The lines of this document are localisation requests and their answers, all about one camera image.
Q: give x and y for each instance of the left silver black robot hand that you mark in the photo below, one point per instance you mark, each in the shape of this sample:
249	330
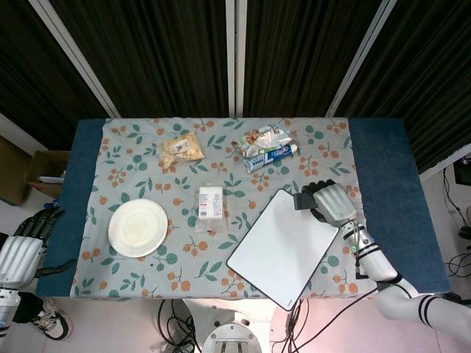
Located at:
16	257

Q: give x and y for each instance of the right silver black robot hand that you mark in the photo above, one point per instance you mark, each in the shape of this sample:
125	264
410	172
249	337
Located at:
335	202

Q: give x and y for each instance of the dark grey board eraser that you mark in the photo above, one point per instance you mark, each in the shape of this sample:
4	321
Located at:
303	201

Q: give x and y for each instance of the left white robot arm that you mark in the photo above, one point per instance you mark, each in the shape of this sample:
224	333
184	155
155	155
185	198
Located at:
7	309

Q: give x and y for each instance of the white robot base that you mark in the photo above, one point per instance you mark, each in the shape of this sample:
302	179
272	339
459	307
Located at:
232	336

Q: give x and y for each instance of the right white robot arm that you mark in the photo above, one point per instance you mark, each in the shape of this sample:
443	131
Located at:
382	268

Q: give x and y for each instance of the blue table cover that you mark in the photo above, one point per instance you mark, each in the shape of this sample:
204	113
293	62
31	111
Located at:
390	184

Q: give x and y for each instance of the black white sneaker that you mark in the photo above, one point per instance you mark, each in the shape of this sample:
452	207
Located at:
55	323

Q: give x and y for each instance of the blue white toothpaste tube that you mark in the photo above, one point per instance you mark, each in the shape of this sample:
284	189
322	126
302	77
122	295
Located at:
272	156

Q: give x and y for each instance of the closed brown cardboard box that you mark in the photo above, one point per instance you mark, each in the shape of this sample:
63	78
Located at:
13	173

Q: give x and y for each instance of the open brown cardboard box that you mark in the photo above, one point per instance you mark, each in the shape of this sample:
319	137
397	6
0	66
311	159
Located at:
48	173

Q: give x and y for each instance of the silver crumpled snack bag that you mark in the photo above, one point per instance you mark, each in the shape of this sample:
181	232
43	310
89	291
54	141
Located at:
263	141

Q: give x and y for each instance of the clear pack of cotton pads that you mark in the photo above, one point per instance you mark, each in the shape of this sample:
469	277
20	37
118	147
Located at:
210	207

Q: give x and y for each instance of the white paper plate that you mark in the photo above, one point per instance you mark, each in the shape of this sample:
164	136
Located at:
138	228

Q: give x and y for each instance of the floral orange green tablecloth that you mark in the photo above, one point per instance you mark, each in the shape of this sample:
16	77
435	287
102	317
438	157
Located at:
206	220

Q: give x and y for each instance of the clear bag of yellow snacks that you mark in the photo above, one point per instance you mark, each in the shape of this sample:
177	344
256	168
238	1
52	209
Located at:
180	149

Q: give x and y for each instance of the black pleated curtain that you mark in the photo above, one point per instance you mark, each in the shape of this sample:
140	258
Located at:
162	55

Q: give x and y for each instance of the white rectangular board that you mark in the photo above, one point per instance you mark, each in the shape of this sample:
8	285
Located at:
272	253

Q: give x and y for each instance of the white slanted frame post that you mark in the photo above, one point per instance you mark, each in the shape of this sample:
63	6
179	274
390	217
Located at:
362	59
77	62

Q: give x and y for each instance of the white upright frame post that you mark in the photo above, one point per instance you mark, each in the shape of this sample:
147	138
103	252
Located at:
235	59

